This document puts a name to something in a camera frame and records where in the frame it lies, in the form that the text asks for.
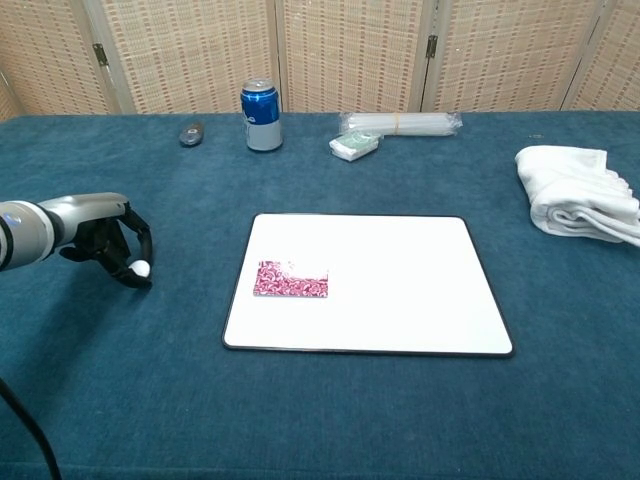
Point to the pink patterned card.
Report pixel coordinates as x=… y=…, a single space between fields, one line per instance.
x=290 y=286

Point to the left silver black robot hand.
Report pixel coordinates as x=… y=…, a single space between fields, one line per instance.
x=90 y=215

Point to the bamboo folding screen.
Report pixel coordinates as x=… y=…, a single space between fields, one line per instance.
x=350 y=55

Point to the clear pack of straws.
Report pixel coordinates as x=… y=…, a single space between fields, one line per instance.
x=400 y=123

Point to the blue tablecloth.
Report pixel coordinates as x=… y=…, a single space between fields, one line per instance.
x=150 y=400

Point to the white rectangular board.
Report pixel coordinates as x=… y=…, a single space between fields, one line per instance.
x=400 y=290

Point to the small dark oval device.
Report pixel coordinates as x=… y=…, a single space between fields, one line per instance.
x=192 y=135

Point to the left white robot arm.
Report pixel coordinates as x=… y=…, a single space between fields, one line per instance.
x=22 y=235

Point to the small white round cap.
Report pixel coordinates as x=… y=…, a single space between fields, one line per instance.
x=140 y=268

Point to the white folded towel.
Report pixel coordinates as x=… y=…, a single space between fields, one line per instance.
x=570 y=190

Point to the black screen hinge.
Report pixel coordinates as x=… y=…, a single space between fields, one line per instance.
x=100 y=54
x=432 y=47

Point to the green white tissue pack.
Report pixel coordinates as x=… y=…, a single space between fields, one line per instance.
x=354 y=145

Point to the blue soda can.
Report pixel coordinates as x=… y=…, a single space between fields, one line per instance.
x=262 y=117

